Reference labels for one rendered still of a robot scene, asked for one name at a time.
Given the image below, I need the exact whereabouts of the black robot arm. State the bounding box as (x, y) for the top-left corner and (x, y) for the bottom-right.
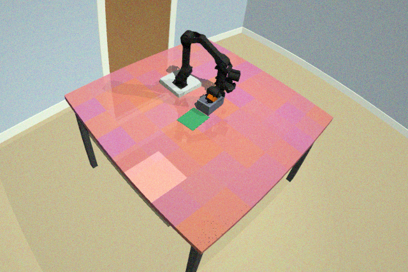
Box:
(174, 30), (241, 93)

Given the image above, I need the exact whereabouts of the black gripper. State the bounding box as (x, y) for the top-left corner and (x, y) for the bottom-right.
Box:
(207, 76), (233, 98)

